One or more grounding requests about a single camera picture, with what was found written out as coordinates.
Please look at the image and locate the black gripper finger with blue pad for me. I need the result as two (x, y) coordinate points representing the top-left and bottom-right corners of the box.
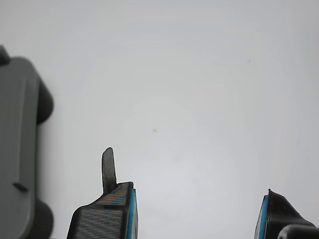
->
(254, 188), (319, 239)

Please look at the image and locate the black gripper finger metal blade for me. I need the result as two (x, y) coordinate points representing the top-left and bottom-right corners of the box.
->
(66, 147), (139, 239)

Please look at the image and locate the gray plastic frame holder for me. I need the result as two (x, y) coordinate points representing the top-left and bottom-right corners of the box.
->
(0, 44), (55, 239)

